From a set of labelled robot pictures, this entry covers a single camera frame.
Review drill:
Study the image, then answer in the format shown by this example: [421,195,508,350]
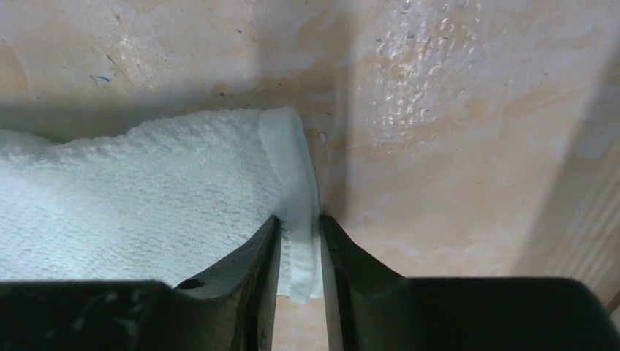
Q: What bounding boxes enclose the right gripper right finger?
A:
[320,215,619,350]

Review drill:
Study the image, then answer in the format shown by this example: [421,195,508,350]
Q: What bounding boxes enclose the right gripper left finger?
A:
[1,217,281,350]

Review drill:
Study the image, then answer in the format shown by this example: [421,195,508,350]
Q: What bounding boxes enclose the mint green towel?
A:
[1,107,322,303]

